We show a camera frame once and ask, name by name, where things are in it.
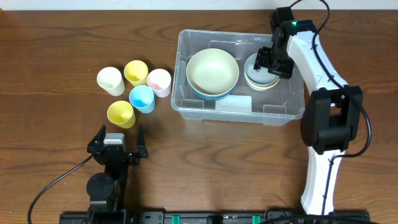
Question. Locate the light blue cup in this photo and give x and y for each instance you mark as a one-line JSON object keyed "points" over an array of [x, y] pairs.
{"points": [[142, 98]]}

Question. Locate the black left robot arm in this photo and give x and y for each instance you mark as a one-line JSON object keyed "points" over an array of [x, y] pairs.
{"points": [[107, 189]]}

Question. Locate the small white bowl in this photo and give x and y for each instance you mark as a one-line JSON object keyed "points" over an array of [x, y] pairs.
{"points": [[259, 88]]}

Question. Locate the small yellow bowl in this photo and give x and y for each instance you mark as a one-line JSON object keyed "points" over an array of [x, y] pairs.
{"points": [[247, 78]]}

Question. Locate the cream cup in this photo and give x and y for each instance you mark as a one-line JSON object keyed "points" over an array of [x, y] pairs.
{"points": [[111, 80]]}

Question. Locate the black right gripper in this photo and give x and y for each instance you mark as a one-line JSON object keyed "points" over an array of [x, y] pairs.
{"points": [[280, 70]]}

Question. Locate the small grey bowl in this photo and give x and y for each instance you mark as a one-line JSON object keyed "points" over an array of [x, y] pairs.
{"points": [[261, 76]]}

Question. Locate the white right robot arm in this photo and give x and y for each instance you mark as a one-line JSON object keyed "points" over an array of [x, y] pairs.
{"points": [[330, 120]]}

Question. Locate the pink cup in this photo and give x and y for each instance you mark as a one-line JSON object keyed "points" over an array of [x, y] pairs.
{"points": [[159, 80]]}

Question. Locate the clear plastic storage bin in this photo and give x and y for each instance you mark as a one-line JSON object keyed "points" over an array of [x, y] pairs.
{"points": [[276, 106]]}

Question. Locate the yellow cup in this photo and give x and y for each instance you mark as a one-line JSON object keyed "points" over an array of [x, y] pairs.
{"points": [[121, 113], [136, 72]]}

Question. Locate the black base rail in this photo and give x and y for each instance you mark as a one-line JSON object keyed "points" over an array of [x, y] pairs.
{"points": [[270, 216]]}

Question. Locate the large cream bowl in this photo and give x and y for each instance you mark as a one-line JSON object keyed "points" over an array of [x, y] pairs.
{"points": [[212, 71]]}

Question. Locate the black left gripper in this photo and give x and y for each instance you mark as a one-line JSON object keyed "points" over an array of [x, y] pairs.
{"points": [[116, 152]]}

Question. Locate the large blue bowl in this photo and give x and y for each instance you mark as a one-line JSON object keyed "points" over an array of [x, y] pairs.
{"points": [[225, 93], [207, 98]]}

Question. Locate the yellow cup front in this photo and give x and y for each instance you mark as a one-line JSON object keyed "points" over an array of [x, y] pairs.
{"points": [[121, 113]]}

